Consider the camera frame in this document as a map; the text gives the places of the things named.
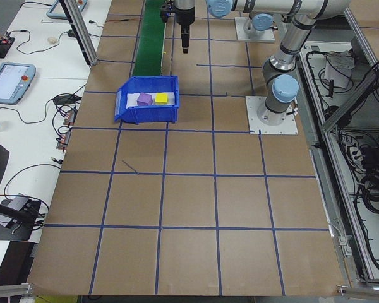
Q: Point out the grey metal corner bracket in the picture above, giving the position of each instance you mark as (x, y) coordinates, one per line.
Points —
(342, 244)

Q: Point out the yellow cube block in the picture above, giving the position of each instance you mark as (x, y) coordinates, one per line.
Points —
(161, 99)

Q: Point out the crumpled grey bag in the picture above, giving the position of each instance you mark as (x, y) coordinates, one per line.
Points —
(342, 60)

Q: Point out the white foam pad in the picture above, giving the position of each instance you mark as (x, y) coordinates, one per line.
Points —
(132, 99)

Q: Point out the light blue teach pendant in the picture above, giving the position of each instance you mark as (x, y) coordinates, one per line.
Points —
(6, 82)
(55, 11)

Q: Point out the green conveyor belt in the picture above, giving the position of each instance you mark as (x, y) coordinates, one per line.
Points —
(148, 47)

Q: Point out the aluminium profile bar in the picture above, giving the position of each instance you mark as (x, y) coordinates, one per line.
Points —
(9, 288)
(366, 288)

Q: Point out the small grey box device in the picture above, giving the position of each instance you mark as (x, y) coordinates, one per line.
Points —
(18, 203)

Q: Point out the V-shaped metal bar frame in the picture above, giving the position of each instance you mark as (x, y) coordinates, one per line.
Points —
(338, 189)

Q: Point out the diagonal aluminium strut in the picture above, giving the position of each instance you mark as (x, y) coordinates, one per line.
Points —
(350, 101)

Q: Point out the small white round object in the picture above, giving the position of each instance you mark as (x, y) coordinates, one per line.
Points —
(52, 39)

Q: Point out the blue plastic storage bin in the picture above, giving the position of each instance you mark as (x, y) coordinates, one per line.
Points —
(151, 115)

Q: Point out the black device with red button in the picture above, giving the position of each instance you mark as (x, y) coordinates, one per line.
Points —
(6, 47)

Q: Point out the small circuit board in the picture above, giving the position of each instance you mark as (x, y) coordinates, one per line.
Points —
(64, 140)
(71, 117)

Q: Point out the white square base plate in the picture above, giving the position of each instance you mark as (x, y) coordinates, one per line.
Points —
(240, 31)
(284, 127)

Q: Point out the black stand bar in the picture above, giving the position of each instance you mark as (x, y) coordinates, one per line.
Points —
(6, 211)

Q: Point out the black stand base plate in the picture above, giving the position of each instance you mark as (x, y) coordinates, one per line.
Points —
(19, 233)

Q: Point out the small black adapter box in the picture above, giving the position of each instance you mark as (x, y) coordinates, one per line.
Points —
(72, 33)

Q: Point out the black power brick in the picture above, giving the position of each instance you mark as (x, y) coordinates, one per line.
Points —
(371, 154)

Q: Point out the purple cube block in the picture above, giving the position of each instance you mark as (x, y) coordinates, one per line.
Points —
(144, 100)

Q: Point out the white container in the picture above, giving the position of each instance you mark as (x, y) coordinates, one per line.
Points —
(336, 79)

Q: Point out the aluminium profile post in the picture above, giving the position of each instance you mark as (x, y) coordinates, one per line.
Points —
(82, 38)

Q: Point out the white power strip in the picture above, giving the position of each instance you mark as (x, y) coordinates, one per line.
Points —
(353, 153)

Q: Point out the black power adapter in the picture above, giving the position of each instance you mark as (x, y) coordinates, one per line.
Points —
(64, 100)

